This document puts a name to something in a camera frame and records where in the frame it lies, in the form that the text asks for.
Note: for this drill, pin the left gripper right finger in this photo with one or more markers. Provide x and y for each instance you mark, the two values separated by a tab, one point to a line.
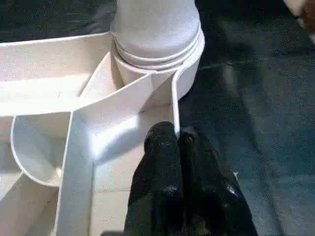
209	196

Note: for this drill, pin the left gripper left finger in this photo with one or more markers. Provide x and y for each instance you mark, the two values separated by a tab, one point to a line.
160	187

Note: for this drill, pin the white plastic table top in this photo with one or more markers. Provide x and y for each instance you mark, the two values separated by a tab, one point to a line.
39	147

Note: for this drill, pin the white plastic table leg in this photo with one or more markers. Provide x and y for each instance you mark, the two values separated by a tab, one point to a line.
155	27

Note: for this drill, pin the black work mat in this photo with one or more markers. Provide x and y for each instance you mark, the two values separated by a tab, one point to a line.
256	123

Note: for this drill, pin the brown armchair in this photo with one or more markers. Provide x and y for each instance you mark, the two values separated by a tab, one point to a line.
311	22

